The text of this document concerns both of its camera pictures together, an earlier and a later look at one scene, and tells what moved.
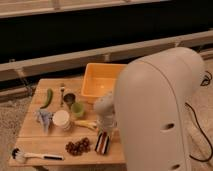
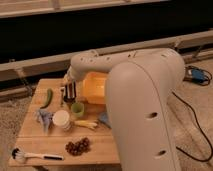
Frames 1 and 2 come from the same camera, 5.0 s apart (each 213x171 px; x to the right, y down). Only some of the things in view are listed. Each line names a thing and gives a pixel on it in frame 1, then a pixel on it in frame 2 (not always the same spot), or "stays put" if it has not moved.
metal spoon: x=62 y=91 stays put
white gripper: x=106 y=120 -> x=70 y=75
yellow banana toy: x=86 y=123 stays put
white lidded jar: x=62 y=119 stays put
